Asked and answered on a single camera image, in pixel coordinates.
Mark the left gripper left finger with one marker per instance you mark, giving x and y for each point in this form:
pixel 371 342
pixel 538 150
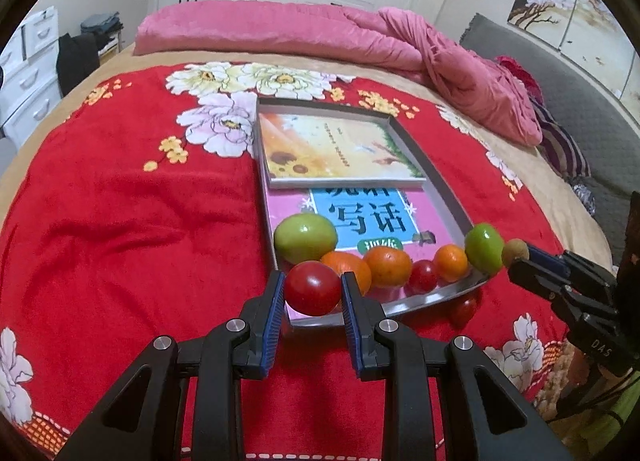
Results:
pixel 244 347

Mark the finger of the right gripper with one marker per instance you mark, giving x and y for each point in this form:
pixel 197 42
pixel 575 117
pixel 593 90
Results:
pixel 566 303
pixel 587 277

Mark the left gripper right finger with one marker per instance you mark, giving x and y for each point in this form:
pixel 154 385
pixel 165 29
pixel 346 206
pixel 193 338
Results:
pixel 383 349

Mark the brown kiwi fruit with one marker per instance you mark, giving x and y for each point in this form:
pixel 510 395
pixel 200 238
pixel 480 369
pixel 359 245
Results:
pixel 514 250

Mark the orange mandarin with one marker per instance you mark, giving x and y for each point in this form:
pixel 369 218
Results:
pixel 451 263
pixel 390 268
pixel 344 262

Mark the red cherry tomato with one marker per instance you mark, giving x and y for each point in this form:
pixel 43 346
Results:
pixel 423 277
pixel 462 311
pixel 312 289

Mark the small green apple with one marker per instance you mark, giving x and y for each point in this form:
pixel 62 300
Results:
pixel 483 247

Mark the large green apple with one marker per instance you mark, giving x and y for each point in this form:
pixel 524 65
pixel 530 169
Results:
pixel 304 237

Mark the beige bed sheet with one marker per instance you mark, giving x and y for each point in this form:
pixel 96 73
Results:
pixel 575 229

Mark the striped purple pillow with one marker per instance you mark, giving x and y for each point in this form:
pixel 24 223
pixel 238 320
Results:
pixel 558 147

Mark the pink exercise book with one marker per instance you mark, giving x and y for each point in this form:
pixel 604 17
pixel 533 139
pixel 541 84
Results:
pixel 416 221

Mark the grey bed headboard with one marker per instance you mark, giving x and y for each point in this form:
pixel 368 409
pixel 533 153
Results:
pixel 609 143

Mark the grey metal tray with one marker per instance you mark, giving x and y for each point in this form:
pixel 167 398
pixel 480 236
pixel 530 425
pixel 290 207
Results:
pixel 434 182

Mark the red floral blanket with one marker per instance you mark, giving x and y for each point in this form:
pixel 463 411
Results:
pixel 139 215

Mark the pink quilt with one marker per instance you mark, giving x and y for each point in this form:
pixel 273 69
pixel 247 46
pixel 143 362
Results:
pixel 395 40

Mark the yellow sunflower book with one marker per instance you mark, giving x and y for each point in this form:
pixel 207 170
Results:
pixel 324 151

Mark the white drawer cabinet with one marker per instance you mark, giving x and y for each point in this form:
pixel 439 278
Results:
pixel 30 91

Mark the black bag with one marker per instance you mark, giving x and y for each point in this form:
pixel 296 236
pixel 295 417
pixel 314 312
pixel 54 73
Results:
pixel 77 59

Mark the floral wall painting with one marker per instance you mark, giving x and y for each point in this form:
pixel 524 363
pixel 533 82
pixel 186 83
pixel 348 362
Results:
pixel 584 31

